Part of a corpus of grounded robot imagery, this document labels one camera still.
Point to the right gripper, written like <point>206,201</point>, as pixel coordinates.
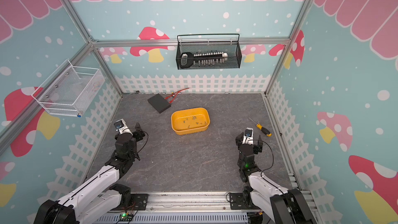
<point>239,141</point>

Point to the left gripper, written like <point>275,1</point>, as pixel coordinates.
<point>139,133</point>

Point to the yellow plastic storage box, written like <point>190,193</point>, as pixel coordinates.
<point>190,121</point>

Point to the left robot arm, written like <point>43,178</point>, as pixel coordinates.
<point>101,193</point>

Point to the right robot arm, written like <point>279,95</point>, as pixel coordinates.
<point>281,205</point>

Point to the black flat box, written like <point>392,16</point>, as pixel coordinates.
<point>159,103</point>

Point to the yellow black screwdriver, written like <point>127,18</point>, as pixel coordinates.
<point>263,129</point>

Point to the socket wrench set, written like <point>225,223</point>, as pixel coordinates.
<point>188,59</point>

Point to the green circuit board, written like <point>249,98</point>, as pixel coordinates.
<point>125,217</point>

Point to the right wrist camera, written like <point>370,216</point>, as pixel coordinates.
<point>248,137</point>

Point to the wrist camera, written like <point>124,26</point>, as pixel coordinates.
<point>121,127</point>
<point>248,137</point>

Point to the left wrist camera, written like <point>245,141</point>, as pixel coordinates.
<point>121,127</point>

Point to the red handled pliers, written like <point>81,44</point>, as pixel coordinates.
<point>173,96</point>

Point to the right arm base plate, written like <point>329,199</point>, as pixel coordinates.
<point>237,202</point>

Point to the aluminium front rail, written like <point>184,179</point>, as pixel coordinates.
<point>189,200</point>

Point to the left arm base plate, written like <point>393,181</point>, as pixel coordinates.
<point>136,201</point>

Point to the white wire basket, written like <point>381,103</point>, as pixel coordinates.
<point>69,90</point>

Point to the black wire mesh basket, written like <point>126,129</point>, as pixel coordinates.
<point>208,51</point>

